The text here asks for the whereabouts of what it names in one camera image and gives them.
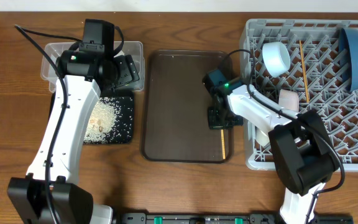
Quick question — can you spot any white cup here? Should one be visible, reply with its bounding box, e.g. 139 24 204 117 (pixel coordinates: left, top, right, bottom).
255 128 270 147

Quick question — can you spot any light blue rice bowl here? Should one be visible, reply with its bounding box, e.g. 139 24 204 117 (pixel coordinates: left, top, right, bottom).
262 42 291 78

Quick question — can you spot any wooden chopstick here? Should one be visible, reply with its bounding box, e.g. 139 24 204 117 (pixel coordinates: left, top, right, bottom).
221 129 226 160
299 40 310 103

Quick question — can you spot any dark blue bowl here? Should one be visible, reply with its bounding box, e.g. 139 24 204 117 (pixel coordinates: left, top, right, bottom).
339 28 358 92

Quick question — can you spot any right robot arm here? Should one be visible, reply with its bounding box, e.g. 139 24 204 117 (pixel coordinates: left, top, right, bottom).
203 69 344 223

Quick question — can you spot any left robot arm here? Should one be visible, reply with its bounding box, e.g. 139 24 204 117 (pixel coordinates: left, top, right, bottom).
7 19 138 223

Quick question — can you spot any clear plastic waste bin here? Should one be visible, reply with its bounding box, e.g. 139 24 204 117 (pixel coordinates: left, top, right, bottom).
40 40 145 93

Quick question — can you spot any grey dishwasher rack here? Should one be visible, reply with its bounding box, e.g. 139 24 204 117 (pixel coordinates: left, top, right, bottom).
239 19 358 172

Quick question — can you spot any brown serving tray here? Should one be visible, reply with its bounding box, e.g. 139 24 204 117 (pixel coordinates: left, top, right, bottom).
140 50 234 164

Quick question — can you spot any black plastic tray bin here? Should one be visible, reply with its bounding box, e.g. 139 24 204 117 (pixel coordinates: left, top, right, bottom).
50 89 135 145

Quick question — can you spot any spilled white rice pile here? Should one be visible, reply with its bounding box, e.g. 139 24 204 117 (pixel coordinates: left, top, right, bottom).
84 96 133 144

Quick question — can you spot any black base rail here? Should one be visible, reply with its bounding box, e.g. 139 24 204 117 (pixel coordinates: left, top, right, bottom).
113 212 354 224

